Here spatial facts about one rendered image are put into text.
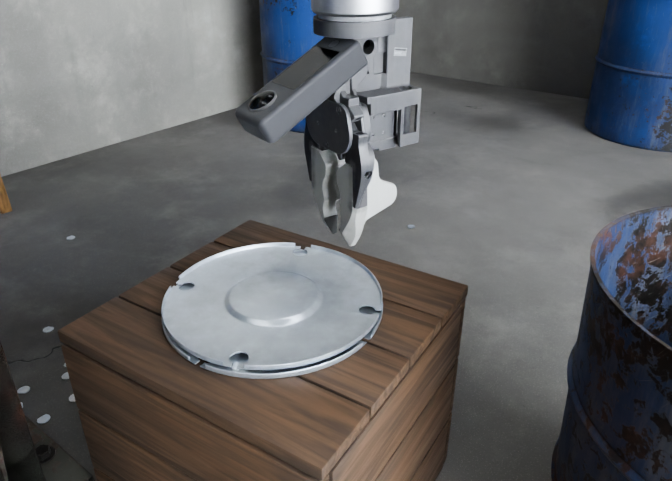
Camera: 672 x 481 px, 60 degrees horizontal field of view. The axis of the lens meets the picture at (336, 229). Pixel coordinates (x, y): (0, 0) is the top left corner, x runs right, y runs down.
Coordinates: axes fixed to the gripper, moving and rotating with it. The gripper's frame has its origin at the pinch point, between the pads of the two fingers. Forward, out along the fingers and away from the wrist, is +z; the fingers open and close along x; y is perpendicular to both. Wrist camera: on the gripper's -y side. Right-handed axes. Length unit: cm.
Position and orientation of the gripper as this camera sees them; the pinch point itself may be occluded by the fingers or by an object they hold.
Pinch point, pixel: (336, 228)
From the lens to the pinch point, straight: 58.7
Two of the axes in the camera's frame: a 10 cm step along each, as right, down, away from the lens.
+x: -5.6, -3.8, 7.4
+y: 8.3, -2.6, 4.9
